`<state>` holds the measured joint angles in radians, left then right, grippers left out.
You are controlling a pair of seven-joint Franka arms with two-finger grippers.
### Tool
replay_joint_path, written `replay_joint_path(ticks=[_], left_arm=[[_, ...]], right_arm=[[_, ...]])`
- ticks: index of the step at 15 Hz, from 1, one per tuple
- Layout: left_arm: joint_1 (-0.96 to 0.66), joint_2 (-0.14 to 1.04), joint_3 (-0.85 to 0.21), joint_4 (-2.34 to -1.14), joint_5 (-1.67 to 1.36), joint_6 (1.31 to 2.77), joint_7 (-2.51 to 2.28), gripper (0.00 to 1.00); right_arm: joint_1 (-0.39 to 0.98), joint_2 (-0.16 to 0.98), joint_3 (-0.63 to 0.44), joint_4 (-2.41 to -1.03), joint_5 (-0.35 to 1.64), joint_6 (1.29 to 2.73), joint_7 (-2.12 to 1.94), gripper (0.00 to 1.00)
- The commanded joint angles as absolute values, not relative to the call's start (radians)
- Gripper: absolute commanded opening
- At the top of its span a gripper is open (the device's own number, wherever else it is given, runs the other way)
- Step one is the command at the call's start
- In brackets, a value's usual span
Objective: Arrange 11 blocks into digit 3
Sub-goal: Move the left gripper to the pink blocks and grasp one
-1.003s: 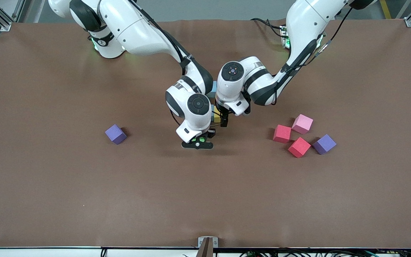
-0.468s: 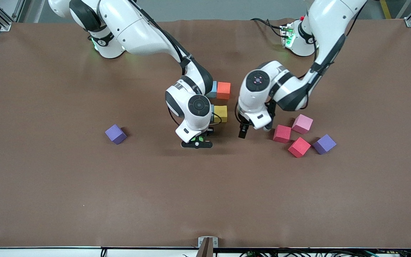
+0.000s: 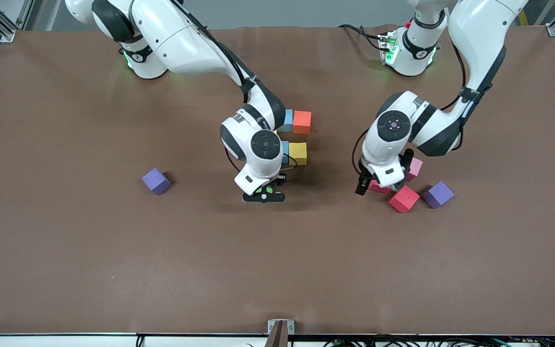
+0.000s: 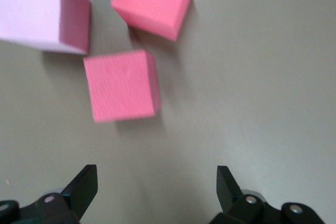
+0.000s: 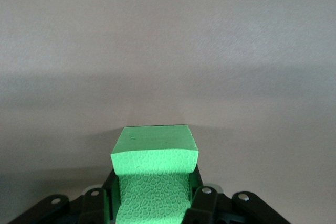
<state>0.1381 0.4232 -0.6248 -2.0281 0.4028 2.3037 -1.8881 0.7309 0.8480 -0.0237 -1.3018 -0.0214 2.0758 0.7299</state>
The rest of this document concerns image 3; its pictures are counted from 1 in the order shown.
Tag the green foam block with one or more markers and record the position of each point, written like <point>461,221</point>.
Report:
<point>265,189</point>

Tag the red foam block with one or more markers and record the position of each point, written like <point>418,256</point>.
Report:
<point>404,198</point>
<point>378,188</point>

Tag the blue foam block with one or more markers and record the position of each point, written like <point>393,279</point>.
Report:
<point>288,120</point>
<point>285,149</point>

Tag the yellow foam block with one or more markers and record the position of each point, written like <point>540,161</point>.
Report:
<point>297,153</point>

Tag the orange foam block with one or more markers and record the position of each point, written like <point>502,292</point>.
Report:
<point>302,121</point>

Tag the left arm base connector plate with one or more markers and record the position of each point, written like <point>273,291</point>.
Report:
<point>388,48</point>

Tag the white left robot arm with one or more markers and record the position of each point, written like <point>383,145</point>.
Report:
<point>480,33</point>

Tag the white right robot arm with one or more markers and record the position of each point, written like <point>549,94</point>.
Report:
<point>181,38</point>

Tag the pink foam block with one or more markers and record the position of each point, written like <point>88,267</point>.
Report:
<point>416,167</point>

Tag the purple foam block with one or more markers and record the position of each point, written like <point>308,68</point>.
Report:
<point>155,180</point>
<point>438,194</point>

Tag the brown table cover sheet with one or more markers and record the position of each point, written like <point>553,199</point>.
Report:
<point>65,265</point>

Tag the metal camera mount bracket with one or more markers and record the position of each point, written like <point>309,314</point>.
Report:
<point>281,332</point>

